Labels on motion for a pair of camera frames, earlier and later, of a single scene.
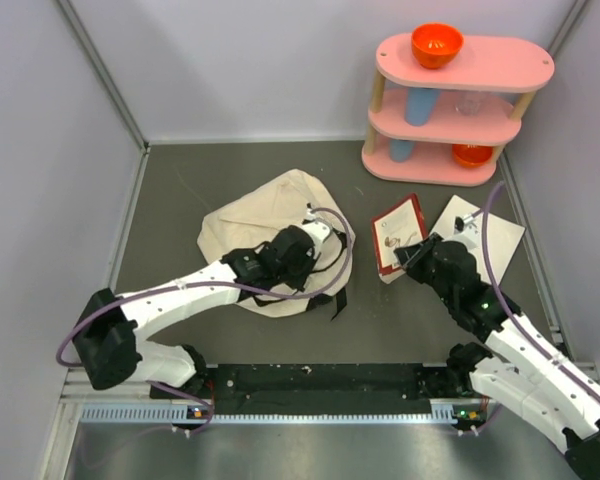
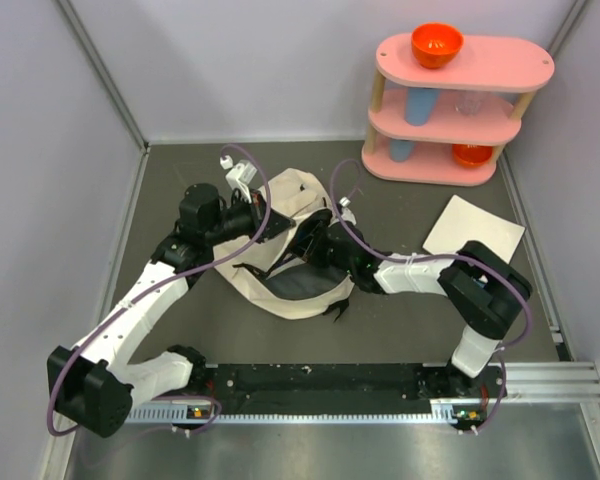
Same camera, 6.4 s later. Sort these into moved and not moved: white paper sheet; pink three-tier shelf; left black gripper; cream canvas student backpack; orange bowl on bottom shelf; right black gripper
Moved: right black gripper; left black gripper
Not moved: cream canvas student backpack; white paper sheet; pink three-tier shelf; orange bowl on bottom shelf
